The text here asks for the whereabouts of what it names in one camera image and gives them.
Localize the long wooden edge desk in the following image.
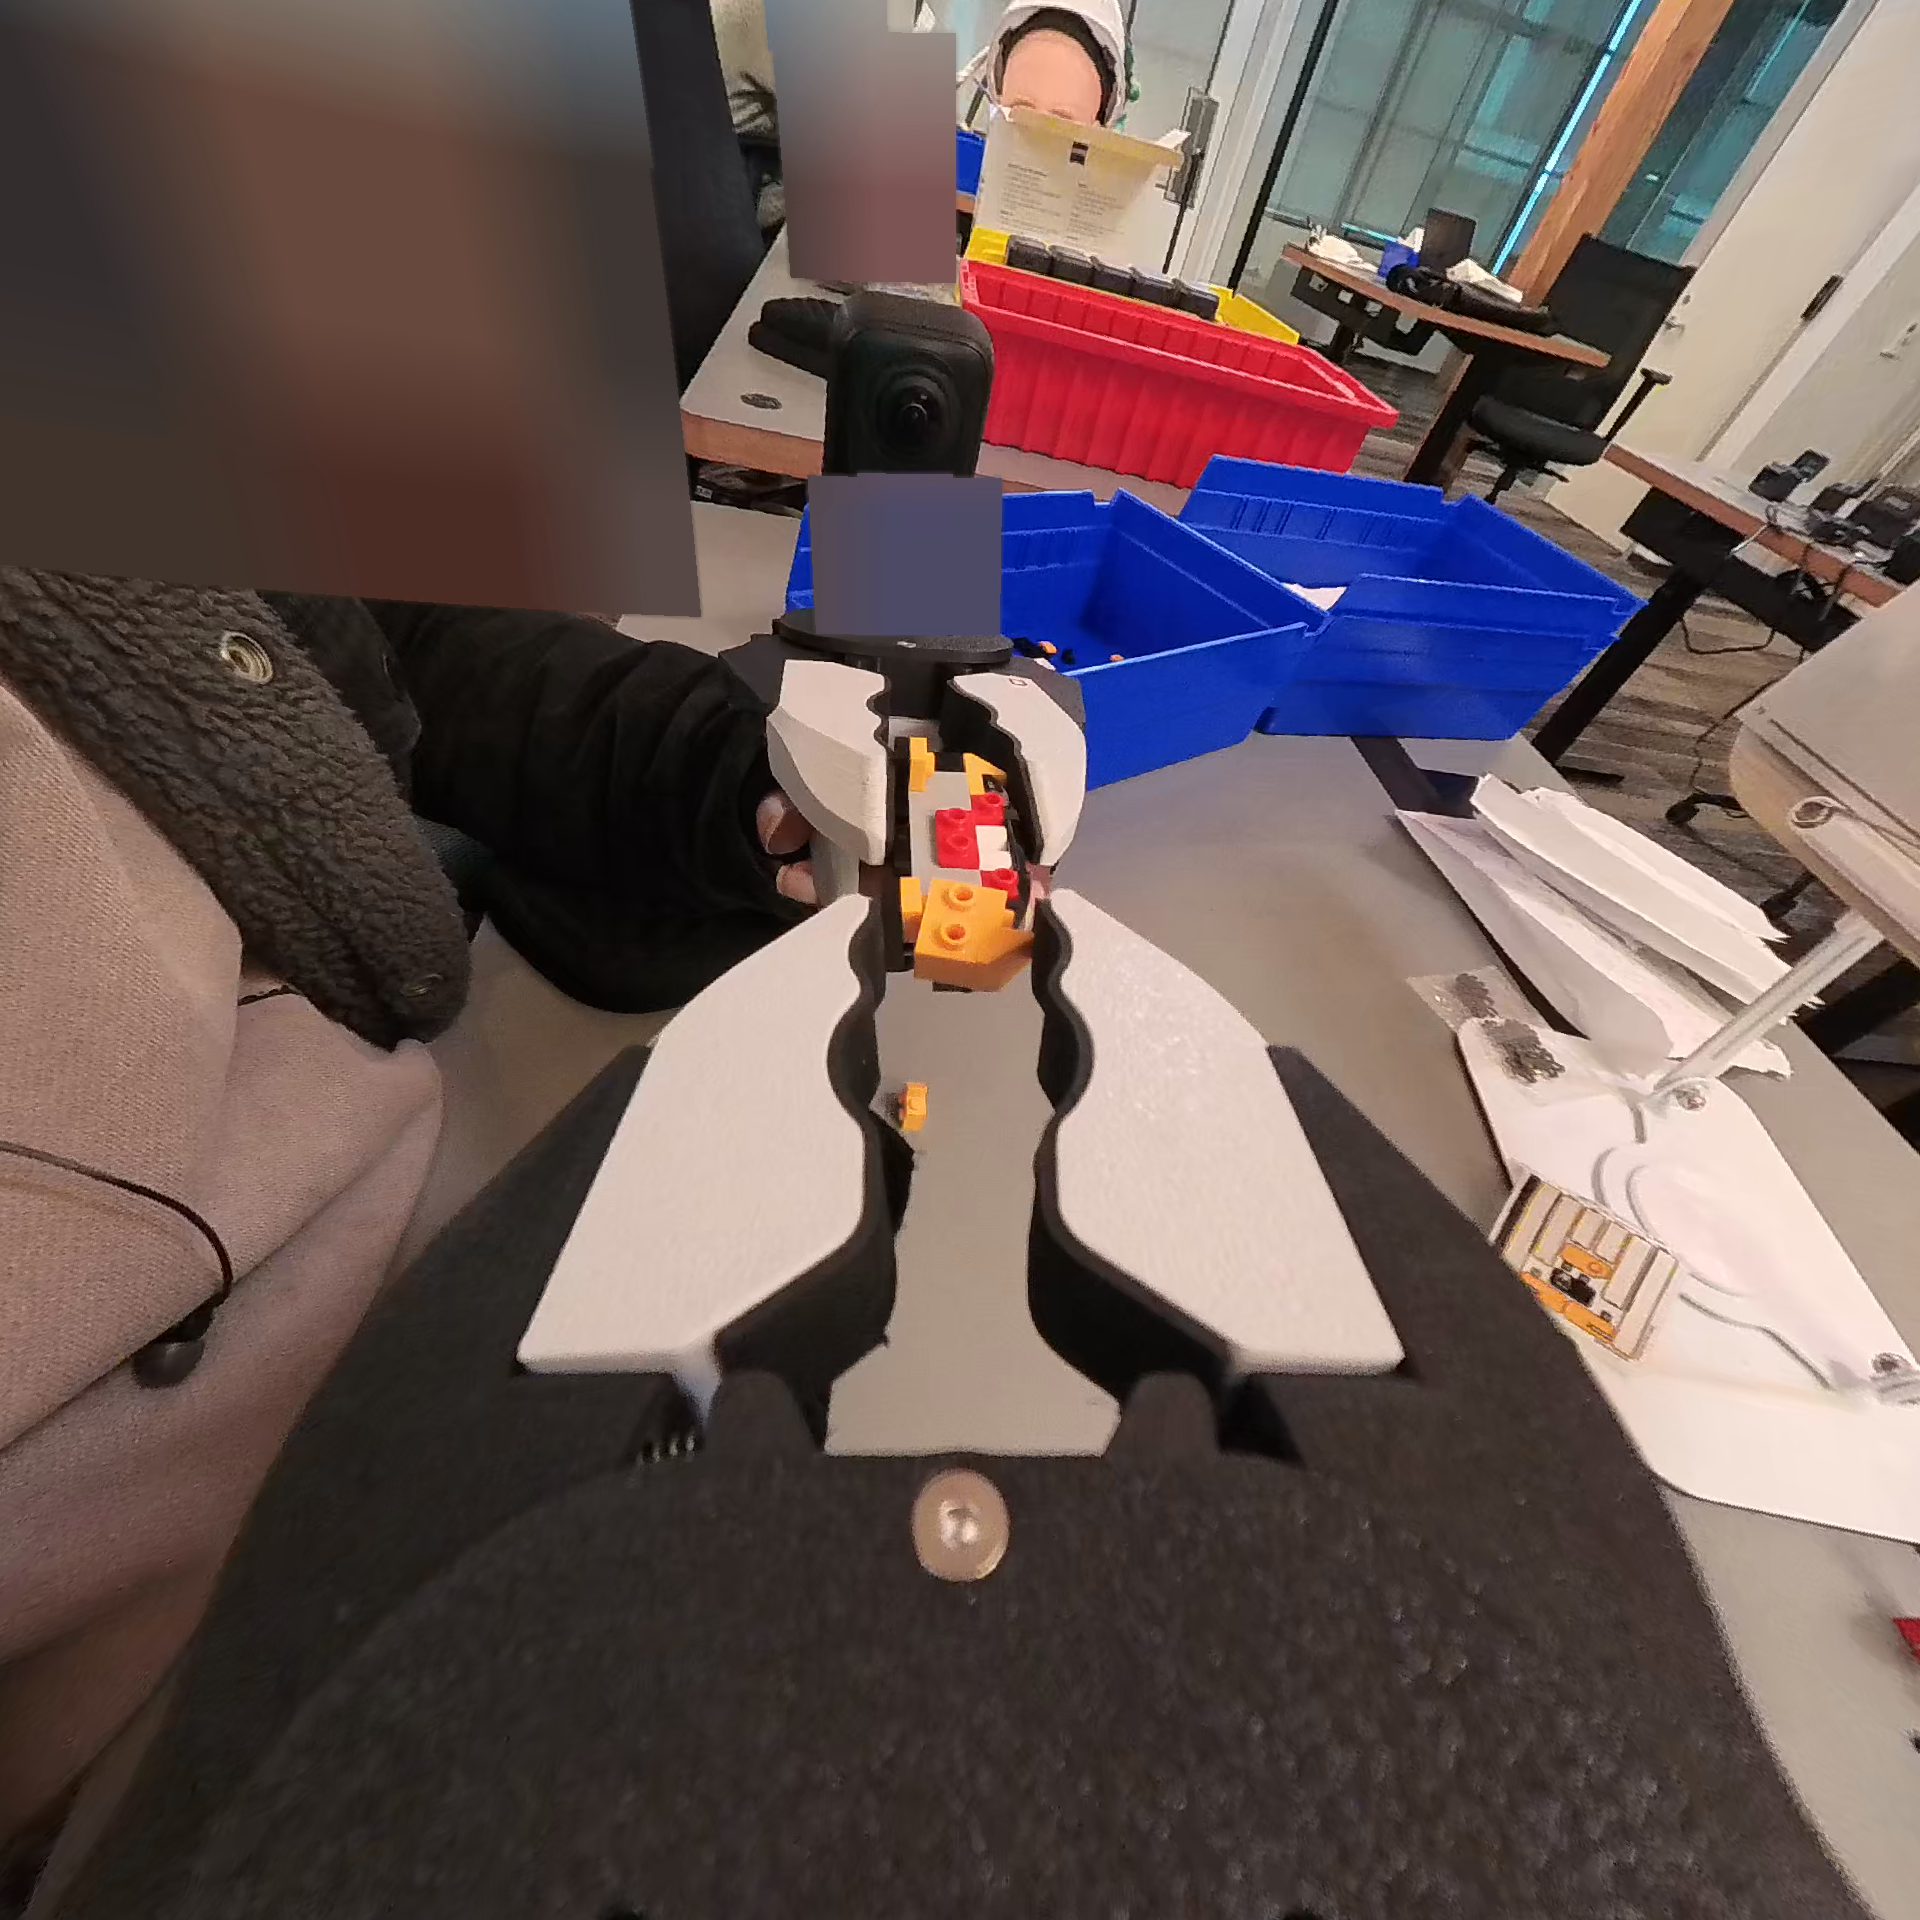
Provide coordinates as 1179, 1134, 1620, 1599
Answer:
1528, 441, 1920, 783

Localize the person's left hand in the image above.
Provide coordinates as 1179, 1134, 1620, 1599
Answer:
753, 795, 822, 905

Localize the white book stand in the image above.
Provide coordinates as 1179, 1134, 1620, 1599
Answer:
1463, 599, 1920, 1547

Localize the sticker sheet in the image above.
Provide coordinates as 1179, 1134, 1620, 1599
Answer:
1488, 1171, 1685, 1364

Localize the black office chair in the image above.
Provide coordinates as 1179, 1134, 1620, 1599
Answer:
1469, 231, 1696, 506

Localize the black foam pad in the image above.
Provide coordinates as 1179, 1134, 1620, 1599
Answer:
750, 294, 841, 376

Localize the large yellow plastic bin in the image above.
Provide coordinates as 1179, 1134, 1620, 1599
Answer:
964, 225, 1305, 351

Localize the dark grey fleece jacket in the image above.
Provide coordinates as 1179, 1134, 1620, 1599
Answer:
0, 570, 472, 1052

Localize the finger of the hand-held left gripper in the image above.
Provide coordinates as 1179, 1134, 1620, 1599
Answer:
953, 673, 1088, 873
765, 662, 904, 905

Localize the red plastic bin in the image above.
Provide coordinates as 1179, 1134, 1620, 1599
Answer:
958, 258, 1401, 484

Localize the beige sweatshirt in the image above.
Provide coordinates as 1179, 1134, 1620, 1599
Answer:
0, 682, 443, 1667

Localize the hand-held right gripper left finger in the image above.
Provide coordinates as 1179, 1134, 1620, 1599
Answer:
517, 896, 917, 1450

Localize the white paper bag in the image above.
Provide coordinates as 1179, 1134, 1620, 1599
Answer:
1469, 776, 1787, 946
1395, 809, 1795, 1080
1499, 856, 1824, 1011

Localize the black red orange lego subassembly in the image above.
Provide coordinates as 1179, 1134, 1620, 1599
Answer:
885, 732, 1051, 994

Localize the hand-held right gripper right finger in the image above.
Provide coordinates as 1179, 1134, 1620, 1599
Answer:
1027, 896, 1404, 1415

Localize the row of black boxes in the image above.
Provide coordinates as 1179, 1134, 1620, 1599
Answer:
1001, 231, 1225, 319

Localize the white cardboard box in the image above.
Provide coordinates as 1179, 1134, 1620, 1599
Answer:
977, 113, 1192, 288

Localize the clear bag of small parts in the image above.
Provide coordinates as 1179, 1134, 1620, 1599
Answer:
1411, 972, 1567, 1089

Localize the blue plastic bin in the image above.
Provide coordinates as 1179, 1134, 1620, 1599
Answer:
1176, 455, 1501, 566
1259, 497, 1647, 740
787, 488, 1327, 788

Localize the wooden pillar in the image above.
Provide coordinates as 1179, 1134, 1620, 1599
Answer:
1507, 0, 1734, 303

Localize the black high-back chair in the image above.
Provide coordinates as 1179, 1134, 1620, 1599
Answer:
631, 0, 769, 394

